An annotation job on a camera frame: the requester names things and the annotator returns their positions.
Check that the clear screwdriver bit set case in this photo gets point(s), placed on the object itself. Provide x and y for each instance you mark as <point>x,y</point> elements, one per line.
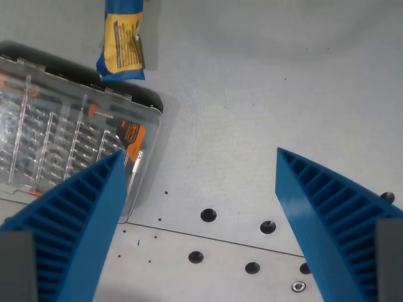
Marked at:
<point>63,132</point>

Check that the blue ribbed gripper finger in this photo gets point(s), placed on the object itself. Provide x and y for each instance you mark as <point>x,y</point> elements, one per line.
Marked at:
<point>85,226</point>
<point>318,214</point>

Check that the silver table screw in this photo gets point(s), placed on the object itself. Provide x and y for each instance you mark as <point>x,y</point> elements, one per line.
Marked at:
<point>298,286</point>

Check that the blue and yellow snack bag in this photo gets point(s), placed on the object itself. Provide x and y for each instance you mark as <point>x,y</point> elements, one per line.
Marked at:
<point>123,41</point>

